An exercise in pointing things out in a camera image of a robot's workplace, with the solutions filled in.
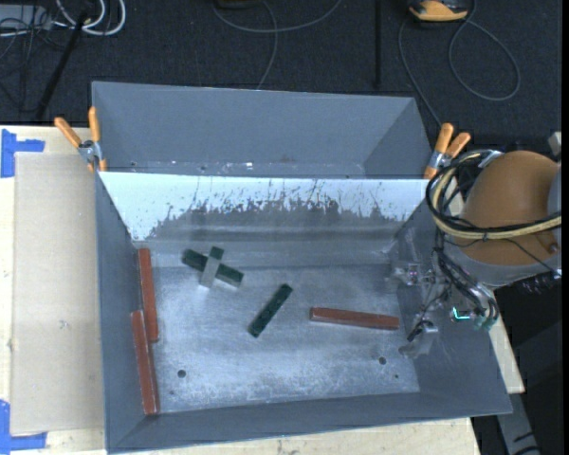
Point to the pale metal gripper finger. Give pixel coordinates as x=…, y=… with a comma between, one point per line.
x=419, y=341
x=408, y=275

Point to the red-brown flat block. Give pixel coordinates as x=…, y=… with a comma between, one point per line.
x=144, y=363
x=148, y=296
x=355, y=318

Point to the pale flat board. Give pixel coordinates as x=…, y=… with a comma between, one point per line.
x=57, y=292

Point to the grey metal bin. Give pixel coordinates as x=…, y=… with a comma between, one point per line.
x=284, y=349

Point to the dark green flat block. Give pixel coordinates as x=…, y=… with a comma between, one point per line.
x=227, y=273
x=270, y=310
x=212, y=266

